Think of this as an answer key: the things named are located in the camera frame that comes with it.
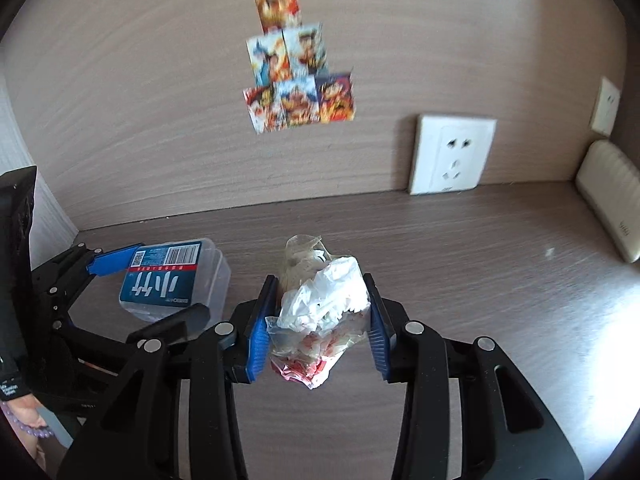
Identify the blue tissue pack box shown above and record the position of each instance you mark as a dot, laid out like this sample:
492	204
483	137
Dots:
164	279

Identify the white toaster-like box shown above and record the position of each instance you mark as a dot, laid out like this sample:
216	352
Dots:
609	182

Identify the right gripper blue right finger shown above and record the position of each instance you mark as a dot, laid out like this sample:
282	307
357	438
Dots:
381	332

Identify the right white wall socket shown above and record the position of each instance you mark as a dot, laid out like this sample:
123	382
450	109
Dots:
605	108

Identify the left white wall socket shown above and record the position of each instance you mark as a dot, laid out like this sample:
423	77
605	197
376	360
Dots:
450	153

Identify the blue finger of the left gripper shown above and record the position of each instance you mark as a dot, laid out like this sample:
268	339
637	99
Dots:
177	330
107	263

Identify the person's left hand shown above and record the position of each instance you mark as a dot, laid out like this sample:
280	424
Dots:
26	422

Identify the cartoon stickers on wall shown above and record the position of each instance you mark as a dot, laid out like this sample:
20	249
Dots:
293	84

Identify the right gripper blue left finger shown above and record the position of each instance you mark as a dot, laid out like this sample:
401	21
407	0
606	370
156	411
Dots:
257	337

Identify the white wall socket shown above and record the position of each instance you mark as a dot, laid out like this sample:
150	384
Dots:
605	108
450	153

